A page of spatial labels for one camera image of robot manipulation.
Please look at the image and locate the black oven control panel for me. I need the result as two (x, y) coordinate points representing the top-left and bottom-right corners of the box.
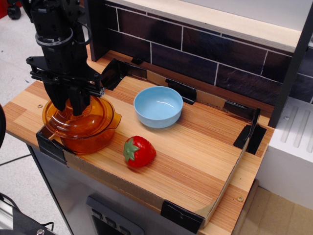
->
(86, 196), (145, 235)

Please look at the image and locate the orange transparent pot lid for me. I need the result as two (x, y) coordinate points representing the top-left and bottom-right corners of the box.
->
(43, 96), (116, 139)

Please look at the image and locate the white ribbed sink drainer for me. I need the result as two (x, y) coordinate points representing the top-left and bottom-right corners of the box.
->
(271, 97), (313, 162)

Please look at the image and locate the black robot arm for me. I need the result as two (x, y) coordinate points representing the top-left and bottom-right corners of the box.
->
(22, 0), (104, 116)

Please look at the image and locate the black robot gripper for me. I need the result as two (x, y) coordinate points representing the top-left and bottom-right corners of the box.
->
(26, 41), (104, 116)

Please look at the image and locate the cardboard fence with black tape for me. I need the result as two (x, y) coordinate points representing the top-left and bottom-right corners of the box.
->
(36, 59), (272, 235)

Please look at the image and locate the black caster wheel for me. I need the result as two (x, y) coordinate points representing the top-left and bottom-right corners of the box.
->
(7, 4), (21, 20)

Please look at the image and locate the black cable bottom left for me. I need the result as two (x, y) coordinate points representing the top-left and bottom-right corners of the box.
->
(0, 192), (55, 235)

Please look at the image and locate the black vertical post right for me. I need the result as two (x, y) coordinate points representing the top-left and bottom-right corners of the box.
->
(268, 4), (313, 128)

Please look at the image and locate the light blue bowl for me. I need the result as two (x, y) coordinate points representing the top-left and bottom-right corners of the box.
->
(134, 86), (183, 128)

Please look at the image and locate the orange transparent pot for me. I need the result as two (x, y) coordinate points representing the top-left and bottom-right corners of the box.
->
(52, 105), (122, 155)

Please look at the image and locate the dark brick backsplash panel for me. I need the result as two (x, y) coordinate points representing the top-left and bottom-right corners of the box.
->
(105, 4), (313, 106)

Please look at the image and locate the red toy strawberry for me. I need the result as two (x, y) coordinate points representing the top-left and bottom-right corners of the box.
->
(123, 136), (157, 167)

